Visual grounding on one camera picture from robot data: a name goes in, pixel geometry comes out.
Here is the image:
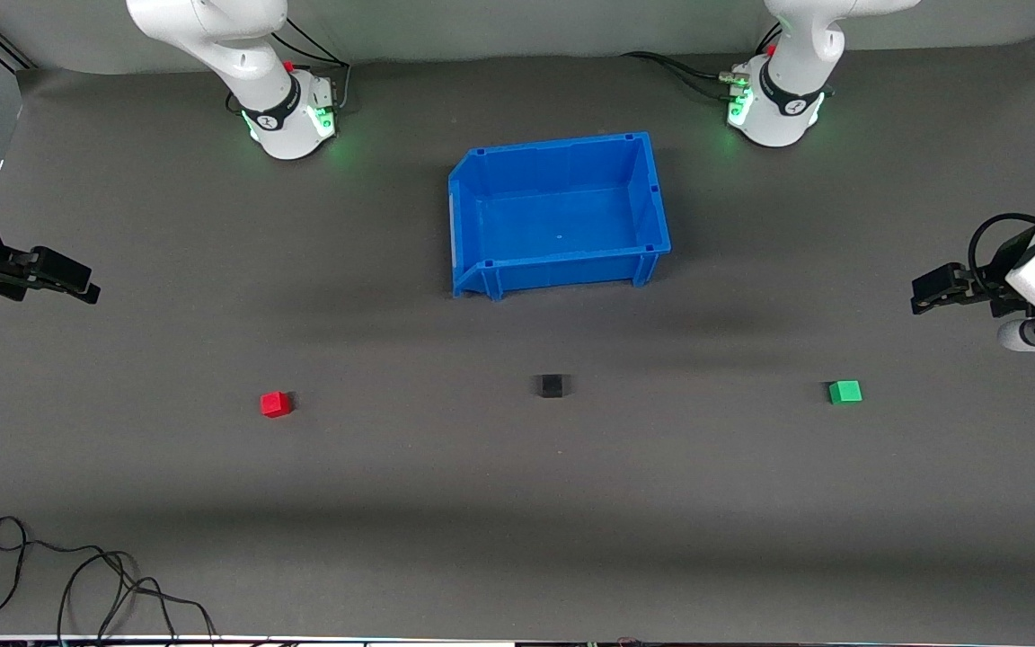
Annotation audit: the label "blue plastic storage bin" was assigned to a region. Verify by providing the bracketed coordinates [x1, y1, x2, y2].
[447, 132, 672, 301]

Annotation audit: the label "dark grey table mat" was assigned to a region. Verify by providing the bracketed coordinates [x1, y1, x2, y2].
[0, 31, 1035, 643]

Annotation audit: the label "black left arm wrist cable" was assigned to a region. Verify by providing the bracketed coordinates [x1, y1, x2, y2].
[969, 212, 1035, 293]

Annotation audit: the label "black frame rail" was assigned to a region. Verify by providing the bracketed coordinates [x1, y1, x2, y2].
[0, 25, 39, 73]

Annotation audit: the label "loose black looped cable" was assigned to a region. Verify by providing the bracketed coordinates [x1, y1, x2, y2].
[0, 515, 218, 644]

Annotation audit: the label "black right arm base cables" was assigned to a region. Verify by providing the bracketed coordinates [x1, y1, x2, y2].
[228, 16, 353, 114]

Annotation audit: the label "black arm base cables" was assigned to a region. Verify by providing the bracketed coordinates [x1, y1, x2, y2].
[228, 16, 353, 114]
[620, 50, 745, 102]

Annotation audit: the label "black left arm base cables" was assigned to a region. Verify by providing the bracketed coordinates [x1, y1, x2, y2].
[620, 50, 745, 102]

